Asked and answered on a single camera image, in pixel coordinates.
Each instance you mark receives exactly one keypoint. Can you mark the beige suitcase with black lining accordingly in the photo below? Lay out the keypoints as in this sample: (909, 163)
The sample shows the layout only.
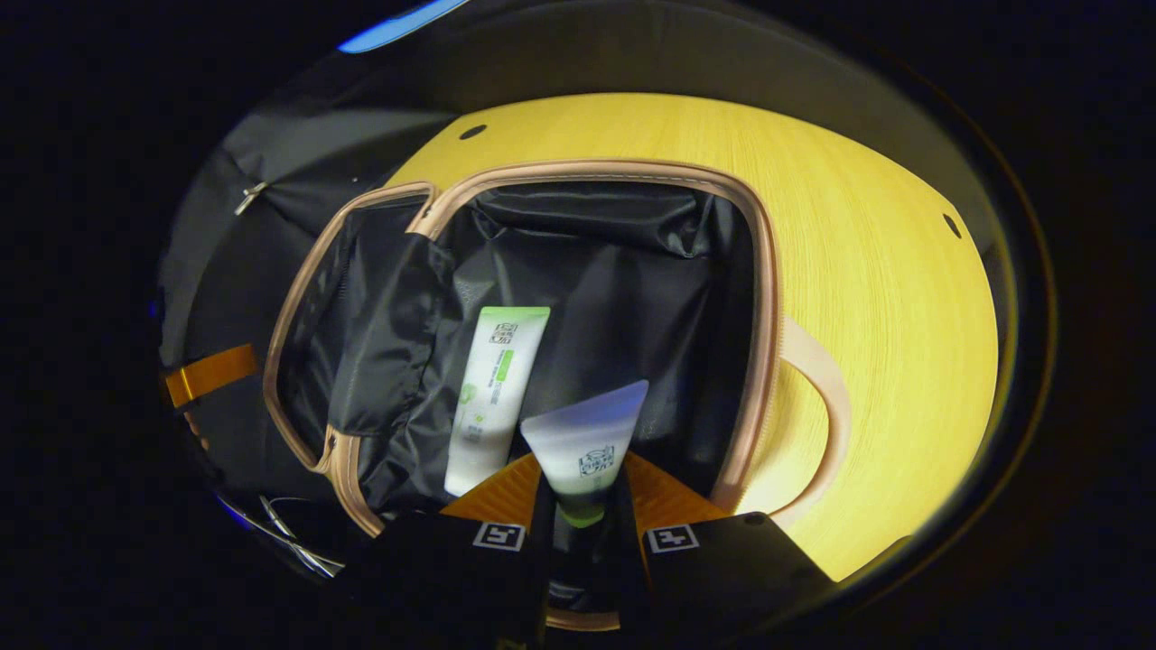
(632, 271)

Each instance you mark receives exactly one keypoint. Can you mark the white-ended cream tube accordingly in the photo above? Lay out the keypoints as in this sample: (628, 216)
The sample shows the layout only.
(587, 433)

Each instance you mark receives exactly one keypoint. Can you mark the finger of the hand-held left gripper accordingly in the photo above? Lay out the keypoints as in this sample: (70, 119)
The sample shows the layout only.
(212, 372)

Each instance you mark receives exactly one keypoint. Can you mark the green-ended white cream tube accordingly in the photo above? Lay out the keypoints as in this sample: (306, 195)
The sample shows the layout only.
(495, 397)

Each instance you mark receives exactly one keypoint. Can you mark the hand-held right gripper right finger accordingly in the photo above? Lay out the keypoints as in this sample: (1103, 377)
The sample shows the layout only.
(722, 578)

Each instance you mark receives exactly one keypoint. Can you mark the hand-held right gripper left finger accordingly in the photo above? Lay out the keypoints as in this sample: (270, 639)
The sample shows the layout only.
(452, 578)

